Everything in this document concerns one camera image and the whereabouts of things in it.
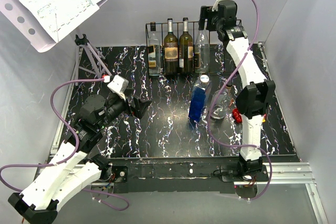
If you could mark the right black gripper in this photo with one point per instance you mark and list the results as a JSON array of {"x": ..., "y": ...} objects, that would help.
[{"x": 206, "y": 13}]

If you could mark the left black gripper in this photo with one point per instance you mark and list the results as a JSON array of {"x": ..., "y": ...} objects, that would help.
[{"x": 140, "y": 105}]

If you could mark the tall clear bottle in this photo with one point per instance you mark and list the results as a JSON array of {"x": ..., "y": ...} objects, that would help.
[{"x": 201, "y": 53}]

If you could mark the blue square glass bottle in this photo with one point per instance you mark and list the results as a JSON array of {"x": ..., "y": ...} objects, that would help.
[{"x": 200, "y": 93}]

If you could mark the clear round bottle cork stopper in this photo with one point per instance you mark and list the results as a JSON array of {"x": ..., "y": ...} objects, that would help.
[{"x": 223, "y": 105}]

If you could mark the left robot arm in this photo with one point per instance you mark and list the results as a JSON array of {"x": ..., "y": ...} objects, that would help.
[{"x": 70, "y": 170}]

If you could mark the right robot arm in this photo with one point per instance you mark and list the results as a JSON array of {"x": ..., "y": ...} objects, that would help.
[{"x": 255, "y": 97}]

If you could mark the dark green wine bottle right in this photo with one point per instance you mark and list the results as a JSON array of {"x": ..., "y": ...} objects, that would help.
[{"x": 186, "y": 51}]

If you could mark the dark green wine bottle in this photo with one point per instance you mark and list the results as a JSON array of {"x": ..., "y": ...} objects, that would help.
[
  {"x": 186, "y": 51},
  {"x": 170, "y": 50}
]

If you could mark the dark green wine bottle left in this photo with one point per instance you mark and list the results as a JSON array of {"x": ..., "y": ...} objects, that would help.
[{"x": 170, "y": 50}]

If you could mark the clear square bottle orange label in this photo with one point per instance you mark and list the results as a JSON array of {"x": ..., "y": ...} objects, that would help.
[{"x": 154, "y": 52}]

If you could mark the lilac music stand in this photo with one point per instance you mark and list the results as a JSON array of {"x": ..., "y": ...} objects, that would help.
[{"x": 28, "y": 25}]

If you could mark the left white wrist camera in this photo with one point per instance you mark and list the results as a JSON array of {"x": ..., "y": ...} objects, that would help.
[{"x": 116, "y": 84}]

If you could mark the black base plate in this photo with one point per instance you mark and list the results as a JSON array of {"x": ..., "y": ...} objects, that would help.
[{"x": 188, "y": 174}]

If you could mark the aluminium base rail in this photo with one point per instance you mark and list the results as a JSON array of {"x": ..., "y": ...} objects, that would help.
[{"x": 165, "y": 131}]

